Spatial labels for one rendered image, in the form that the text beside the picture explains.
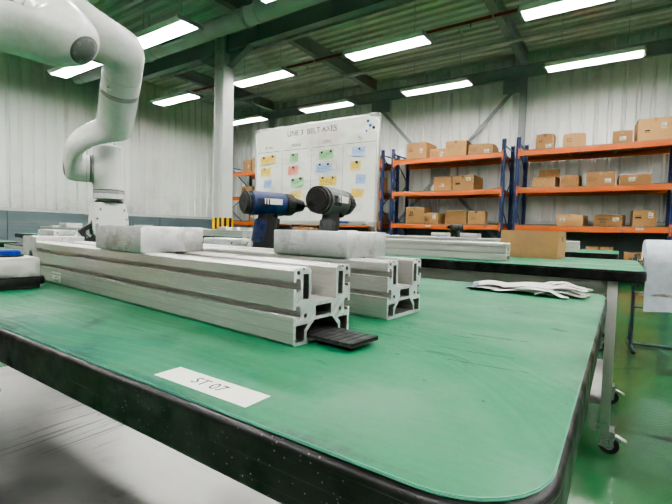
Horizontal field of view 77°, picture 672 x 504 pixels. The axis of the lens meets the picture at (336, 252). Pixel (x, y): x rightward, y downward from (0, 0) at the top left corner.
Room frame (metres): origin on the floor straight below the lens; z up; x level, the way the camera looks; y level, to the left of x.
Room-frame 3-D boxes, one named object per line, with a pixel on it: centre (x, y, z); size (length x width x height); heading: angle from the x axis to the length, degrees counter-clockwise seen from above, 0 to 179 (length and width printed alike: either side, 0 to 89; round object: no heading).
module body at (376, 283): (0.89, 0.21, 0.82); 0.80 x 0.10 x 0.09; 52
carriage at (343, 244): (0.73, 0.01, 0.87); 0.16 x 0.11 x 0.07; 52
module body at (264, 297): (0.74, 0.33, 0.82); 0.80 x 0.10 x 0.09; 52
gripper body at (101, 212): (1.25, 0.67, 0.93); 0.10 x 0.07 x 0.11; 142
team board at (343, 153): (4.23, 0.25, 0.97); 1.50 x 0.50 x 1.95; 56
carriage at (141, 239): (0.74, 0.33, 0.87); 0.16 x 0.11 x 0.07; 52
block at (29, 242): (1.01, 0.68, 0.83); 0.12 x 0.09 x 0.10; 142
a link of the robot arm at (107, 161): (1.25, 0.67, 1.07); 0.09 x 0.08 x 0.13; 126
